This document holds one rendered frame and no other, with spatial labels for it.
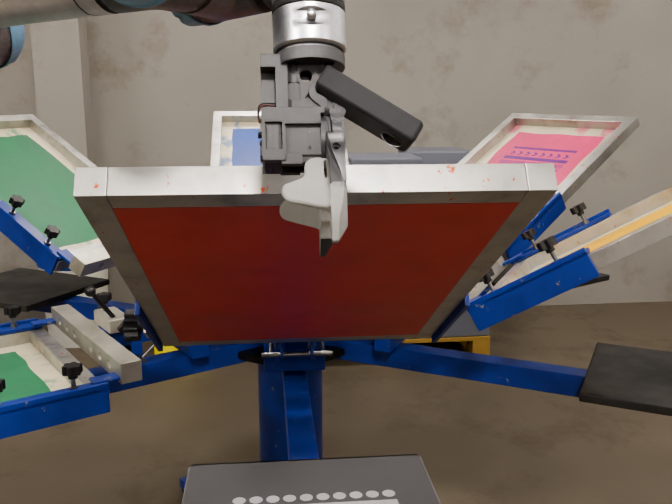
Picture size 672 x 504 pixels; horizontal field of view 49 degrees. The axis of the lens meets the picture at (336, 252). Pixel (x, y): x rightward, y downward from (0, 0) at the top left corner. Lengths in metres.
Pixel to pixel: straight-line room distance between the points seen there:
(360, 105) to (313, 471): 0.87
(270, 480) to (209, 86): 4.24
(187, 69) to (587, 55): 2.91
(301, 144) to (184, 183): 0.22
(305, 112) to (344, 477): 0.86
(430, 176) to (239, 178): 0.23
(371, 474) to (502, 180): 0.70
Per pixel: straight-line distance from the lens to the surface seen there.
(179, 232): 1.01
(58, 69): 5.31
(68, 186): 2.89
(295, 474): 1.45
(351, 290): 1.28
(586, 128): 3.03
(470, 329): 4.73
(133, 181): 0.91
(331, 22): 0.77
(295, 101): 0.76
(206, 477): 1.46
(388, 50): 5.52
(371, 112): 0.75
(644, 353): 2.21
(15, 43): 1.10
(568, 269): 1.69
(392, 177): 0.91
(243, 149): 3.32
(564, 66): 5.90
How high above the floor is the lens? 1.65
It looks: 12 degrees down
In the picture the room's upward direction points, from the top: straight up
